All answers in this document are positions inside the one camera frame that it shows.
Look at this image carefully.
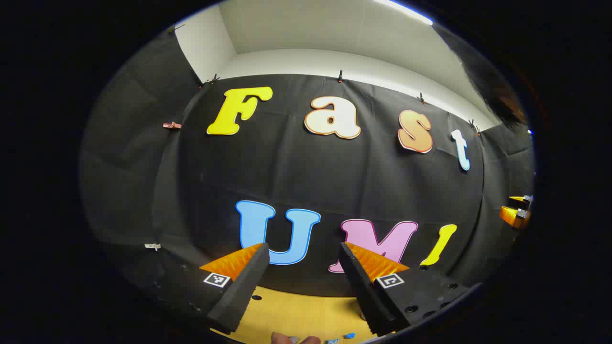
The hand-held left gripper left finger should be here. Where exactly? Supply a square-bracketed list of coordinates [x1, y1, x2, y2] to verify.
[160, 243, 271, 334]

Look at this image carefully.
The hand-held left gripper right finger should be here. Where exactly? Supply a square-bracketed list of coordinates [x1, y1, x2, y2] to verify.
[338, 242, 482, 337]

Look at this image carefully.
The wooden desktop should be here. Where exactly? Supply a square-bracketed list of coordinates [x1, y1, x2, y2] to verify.
[210, 286, 383, 344]

